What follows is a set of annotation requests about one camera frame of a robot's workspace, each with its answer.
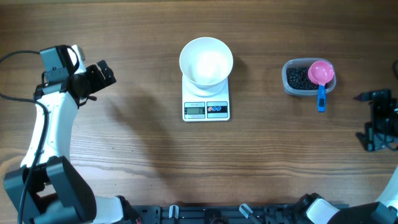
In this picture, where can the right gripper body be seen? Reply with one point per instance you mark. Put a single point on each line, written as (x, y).
(385, 118)

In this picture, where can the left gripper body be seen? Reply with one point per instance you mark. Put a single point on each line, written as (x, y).
(92, 81)

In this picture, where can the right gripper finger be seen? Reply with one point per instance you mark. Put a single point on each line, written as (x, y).
(375, 95)
(371, 142)

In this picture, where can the pink scoop blue handle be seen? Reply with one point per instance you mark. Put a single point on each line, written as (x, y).
(320, 73)

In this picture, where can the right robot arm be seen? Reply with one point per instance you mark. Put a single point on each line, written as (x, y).
(383, 210)

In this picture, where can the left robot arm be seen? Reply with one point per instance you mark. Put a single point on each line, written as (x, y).
(47, 188)

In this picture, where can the white bowl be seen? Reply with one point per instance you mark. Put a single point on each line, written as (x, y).
(206, 62)

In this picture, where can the white digital kitchen scale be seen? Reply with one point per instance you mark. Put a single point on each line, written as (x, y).
(210, 104)

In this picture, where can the black beans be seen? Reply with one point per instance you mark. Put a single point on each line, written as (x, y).
(298, 79)

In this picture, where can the clear plastic container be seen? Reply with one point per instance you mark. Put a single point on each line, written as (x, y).
(298, 62)

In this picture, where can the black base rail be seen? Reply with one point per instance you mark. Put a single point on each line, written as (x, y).
(271, 214)

